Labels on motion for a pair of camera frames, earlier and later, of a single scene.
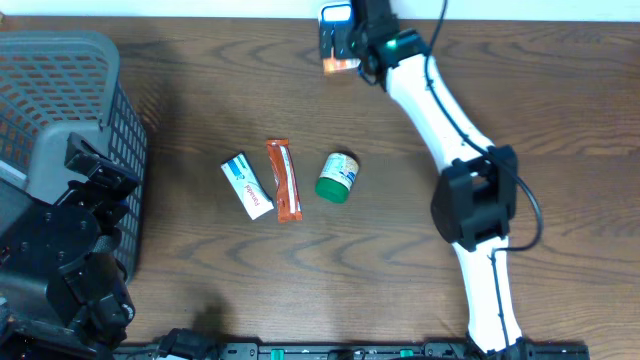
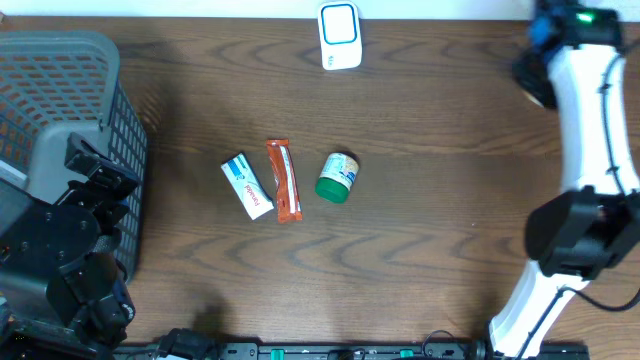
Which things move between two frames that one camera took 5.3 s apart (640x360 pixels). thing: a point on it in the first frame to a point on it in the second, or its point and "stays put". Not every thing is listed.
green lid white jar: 337,176 stays put
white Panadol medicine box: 255,199 stays put
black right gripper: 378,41 to 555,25
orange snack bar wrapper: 284,166 stays put
